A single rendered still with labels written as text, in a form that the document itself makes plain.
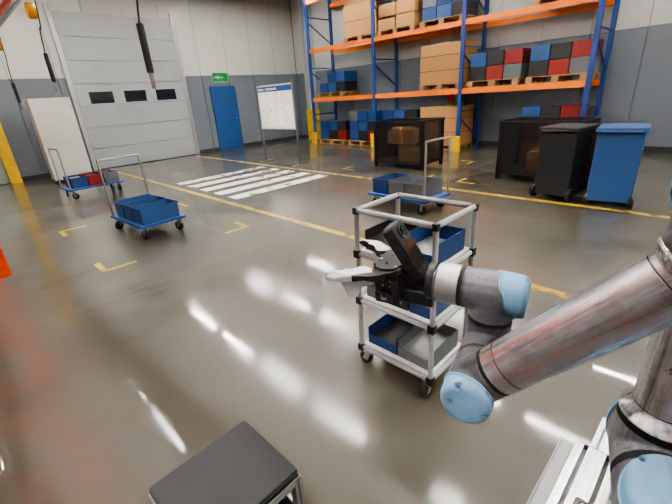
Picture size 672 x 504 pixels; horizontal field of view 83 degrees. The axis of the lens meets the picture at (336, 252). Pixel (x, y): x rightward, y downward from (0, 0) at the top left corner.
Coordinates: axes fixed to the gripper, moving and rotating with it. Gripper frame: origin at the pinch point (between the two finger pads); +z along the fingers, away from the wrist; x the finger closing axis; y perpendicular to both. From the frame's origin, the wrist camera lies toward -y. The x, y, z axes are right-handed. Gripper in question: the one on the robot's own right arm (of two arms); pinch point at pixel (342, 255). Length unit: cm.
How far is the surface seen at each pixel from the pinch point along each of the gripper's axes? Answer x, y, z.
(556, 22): 1052, -7, 33
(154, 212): 197, 119, 403
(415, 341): 99, 119, 24
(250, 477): -15, 88, 41
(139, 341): 38, 130, 209
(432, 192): 414, 156, 115
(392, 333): 102, 120, 40
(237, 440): -6, 90, 57
